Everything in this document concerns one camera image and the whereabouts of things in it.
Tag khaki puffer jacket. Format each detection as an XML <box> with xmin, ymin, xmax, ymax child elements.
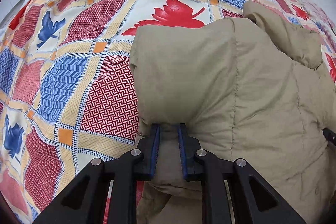
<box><xmin>130</xmin><ymin>1</ymin><xmax>335</xmax><ymax>223</ymax></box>

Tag leaf patchwork bed quilt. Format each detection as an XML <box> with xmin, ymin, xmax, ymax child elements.
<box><xmin>1</xmin><ymin>0</ymin><xmax>335</xmax><ymax>223</ymax></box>

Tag pink floral folded blanket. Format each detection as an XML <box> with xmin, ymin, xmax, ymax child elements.
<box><xmin>297</xmin><ymin>0</ymin><xmax>335</xmax><ymax>57</ymax></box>

